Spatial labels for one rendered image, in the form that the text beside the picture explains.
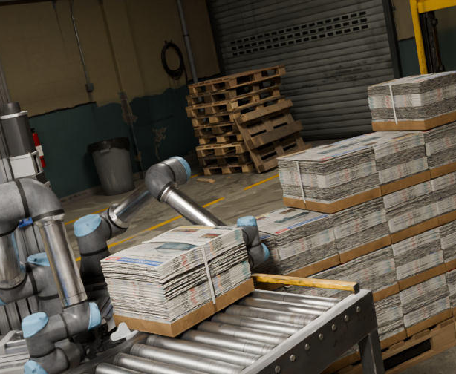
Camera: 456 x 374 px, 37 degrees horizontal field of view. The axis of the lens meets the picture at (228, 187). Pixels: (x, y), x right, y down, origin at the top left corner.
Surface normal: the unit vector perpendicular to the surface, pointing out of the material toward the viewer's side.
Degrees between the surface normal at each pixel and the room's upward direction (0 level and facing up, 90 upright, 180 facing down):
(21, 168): 90
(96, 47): 90
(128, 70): 90
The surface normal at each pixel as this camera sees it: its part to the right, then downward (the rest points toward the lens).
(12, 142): -0.08, 0.20
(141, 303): -0.67, 0.27
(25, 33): 0.72, -0.02
